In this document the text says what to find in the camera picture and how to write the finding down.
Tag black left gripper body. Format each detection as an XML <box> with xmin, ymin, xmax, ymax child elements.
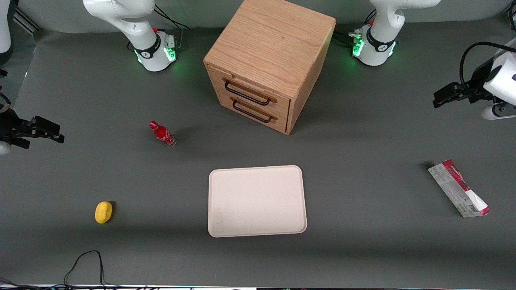
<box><xmin>456</xmin><ymin>58</ymin><xmax>495</xmax><ymax>104</ymax></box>

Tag beige plastic tray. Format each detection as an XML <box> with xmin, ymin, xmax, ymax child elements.
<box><xmin>208</xmin><ymin>165</ymin><xmax>308</xmax><ymax>238</ymax></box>

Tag black left base cables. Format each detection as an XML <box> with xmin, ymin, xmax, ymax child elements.
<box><xmin>333</xmin><ymin>10</ymin><xmax>377</xmax><ymax>48</ymax></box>

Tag black right base cables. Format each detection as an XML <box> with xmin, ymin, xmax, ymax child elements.
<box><xmin>127</xmin><ymin>4</ymin><xmax>191</xmax><ymax>51</ymax></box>

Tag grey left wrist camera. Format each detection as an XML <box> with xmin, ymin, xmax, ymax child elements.
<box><xmin>481</xmin><ymin>102</ymin><xmax>516</xmax><ymax>121</ymax></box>

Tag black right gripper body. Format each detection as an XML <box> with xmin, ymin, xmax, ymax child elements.
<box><xmin>0</xmin><ymin>107</ymin><xmax>33</xmax><ymax>149</ymax></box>

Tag black drawer handle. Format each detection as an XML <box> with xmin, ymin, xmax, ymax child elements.
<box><xmin>232</xmin><ymin>98</ymin><xmax>278</xmax><ymax>123</ymax></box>
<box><xmin>224</xmin><ymin>78</ymin><xmax>278</xmax><ymax>106</ymax></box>

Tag black looped table cable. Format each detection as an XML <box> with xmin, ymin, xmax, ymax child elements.
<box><xmin>64</xmin><ymin>250</ymin><xmax>121</xmax><ymax>289</ymax></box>

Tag red cookie box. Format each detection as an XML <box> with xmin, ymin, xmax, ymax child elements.
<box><xmin>427</xmin><ymin>159</ymin><xmax>492</xmax><ymax>218</ymax></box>

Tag wooden drawer cabinet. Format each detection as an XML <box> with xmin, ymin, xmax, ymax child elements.
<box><xmin>203</xmin><ymin>0</ymin><xmax>337</xmax><ymax>135</ymax></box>

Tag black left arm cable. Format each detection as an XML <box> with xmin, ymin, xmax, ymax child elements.
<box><xmin>460</xmin><ymin>41</ymin><xmax>506</xmax><ymax>90</ymax></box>

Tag black base cables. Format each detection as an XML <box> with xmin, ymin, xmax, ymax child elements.
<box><xmin>333</xmin><ymin>10</ymin><xmax>377</xmax><ymax>48</ymax></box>
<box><xmin>127</xmin><ymin>4</ymin><xmax>191</xmax><ymax>51</ymax></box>

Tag aluminium profile rail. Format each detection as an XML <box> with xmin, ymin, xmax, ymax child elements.
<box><xmin>14</xmin><ymin>7</ymin><xmax>43</xmax><ymax>33</ymax></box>

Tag yellow lemon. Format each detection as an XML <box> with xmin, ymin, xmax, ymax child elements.
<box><xmin>95</xmin><ymin>201</ymin><xmax>113</xmax><ymax>224</ymax></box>

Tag wooden drawer front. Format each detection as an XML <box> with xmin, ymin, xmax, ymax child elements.
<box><xmin>218</xmin><ymin>91</ymin><xmax>289</xmax><ymax>134</ymax></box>
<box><xmin>209</xmin><ymin>66</ymin><xmax>291</xmax><ymax>118</ymax></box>

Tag red cola bottle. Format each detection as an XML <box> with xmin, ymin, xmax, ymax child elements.
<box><xmin>149</xmin><ymin>120</ymin><xmax>177</xmax><ymax>148</ymax></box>

